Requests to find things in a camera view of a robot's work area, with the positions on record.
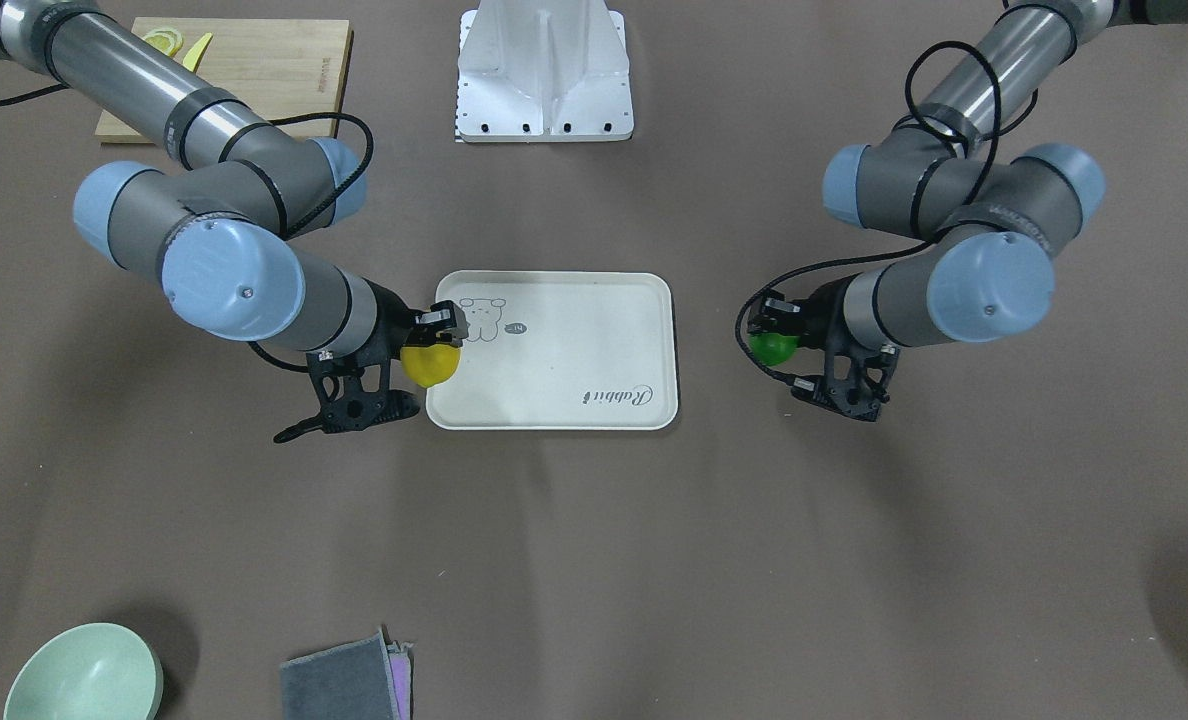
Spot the cream rabbit tray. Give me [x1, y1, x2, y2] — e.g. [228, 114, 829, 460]
[426, 270, 678, 430]

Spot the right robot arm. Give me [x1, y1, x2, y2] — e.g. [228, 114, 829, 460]
[0, 1, 467, 373]

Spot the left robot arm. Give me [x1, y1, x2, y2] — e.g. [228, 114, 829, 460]
[735, 1, 1121, 372]

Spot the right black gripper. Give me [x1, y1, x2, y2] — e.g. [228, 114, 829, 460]
[369, 284, 469, 366]

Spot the mint green bowl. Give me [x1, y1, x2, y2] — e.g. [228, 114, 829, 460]
[1, 623, 165, 719]

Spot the lemon slice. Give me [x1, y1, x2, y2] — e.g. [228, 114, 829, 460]
[141, 26, 184, 58]

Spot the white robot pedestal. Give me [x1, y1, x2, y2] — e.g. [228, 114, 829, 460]
[454, 1, 636, 143]

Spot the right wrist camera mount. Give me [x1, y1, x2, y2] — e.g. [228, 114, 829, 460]
[273, 350, 421, 446]

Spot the wooden cutting board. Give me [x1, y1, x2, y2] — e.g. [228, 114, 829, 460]
[131, 15, 353, 120]

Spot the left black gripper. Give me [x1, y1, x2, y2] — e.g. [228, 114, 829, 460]
[748, 282, 849, 354]

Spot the yellow plastic knife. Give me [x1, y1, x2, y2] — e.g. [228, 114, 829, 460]
[181, 32, 214, 72]

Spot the grey folded cloth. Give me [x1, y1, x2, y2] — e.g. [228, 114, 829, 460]
[279, 630, 413, 719]

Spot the yellow lemon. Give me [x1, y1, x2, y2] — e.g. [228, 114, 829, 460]
[399, 343, 462, 389]

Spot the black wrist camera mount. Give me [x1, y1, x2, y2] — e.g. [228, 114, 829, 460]
[790, 340, 901, 423]

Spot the green lime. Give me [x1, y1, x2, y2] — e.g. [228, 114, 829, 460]
[748, 331, 798, 366]

